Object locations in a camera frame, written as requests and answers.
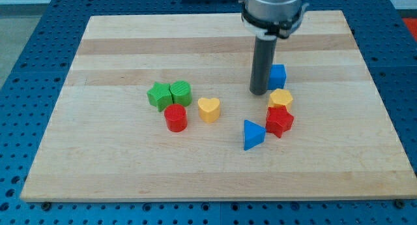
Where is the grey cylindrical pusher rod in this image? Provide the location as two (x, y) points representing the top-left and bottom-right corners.
(250, 37), (277, 95)

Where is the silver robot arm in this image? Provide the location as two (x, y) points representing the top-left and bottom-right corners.
(239, 0), (308, 95)

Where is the yellow hexagon block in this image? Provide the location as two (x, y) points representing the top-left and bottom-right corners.
(268, 89), (294, 112)

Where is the yellow heart block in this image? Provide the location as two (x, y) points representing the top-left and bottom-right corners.
(197, 97), (221, 123)

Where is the blue cube block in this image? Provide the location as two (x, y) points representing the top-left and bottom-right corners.
(267, 64), (287, 90)

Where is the red star block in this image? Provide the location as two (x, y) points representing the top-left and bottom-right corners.
(265, 106), (295, 138)

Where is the blue triangle block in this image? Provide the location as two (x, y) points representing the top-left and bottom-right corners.
(244, 120), (266, 151)

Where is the green cylinder block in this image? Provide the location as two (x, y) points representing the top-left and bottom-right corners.
(170, 80), (192, 107)

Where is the red cylinder block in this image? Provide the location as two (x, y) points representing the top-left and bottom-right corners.
(164, 104), (188, 132)

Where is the green star block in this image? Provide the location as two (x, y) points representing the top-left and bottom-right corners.
(147, 82), (173, 112)

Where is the wooden board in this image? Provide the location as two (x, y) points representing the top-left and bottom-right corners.
(20, 10), (416, 202)

